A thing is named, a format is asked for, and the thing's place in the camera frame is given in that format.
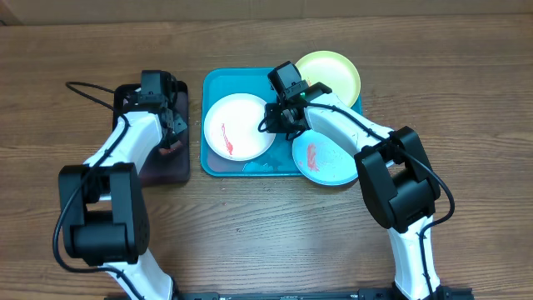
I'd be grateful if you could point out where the green and pink sponge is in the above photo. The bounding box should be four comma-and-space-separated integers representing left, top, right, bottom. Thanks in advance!
158, 140, 182, 156

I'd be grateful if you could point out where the teal serving tray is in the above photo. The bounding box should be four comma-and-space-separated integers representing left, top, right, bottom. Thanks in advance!
200, 67, 364, 178

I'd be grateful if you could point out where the light blue plate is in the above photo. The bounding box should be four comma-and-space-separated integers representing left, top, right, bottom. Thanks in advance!
292, 130, 358, 186

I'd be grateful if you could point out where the white plate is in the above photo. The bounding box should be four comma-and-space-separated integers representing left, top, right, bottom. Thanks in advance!
202, 93, 276, 162

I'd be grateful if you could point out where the yellow plate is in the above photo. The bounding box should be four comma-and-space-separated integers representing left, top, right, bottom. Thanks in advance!
296, 51, 361, 108

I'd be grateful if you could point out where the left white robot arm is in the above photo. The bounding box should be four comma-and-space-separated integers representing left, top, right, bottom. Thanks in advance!
52, 70, 190, 299

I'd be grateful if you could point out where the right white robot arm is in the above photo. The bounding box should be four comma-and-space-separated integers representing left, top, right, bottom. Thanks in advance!
258, 62, 441, 299

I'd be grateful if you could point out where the dark maroon tray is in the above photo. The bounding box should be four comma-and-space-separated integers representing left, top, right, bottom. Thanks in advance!
139, 82, 191, 187

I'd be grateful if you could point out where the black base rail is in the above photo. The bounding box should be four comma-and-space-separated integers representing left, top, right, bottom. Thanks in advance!
176, 287, 475, 300

